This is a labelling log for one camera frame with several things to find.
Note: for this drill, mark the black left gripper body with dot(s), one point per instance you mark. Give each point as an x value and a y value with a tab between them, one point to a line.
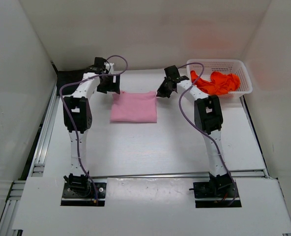
107	84

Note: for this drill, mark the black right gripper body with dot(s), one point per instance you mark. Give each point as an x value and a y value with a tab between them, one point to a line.
164	89

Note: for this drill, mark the pink t shirt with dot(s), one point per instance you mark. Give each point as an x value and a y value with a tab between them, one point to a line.
134	107

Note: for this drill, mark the black t shirt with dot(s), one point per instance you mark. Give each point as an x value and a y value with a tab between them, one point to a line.
67	77

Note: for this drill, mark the orange t shirt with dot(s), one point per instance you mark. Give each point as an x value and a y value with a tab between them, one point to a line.
219	84

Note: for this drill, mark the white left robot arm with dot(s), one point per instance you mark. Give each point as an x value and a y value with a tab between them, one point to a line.
76	109

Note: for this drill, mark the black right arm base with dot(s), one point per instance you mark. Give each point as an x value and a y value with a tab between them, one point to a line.
217	192

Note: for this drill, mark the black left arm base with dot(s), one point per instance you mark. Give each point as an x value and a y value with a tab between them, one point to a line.
78	191

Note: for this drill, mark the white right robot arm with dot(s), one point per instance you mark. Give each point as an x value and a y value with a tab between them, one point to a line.
208	119

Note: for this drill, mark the white plastic laundry basket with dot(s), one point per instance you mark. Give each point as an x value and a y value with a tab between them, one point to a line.
204	68

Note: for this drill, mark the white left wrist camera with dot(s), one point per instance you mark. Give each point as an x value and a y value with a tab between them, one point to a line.
109	68

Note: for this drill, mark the aluminium table edge rail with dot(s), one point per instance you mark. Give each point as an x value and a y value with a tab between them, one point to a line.
255	173

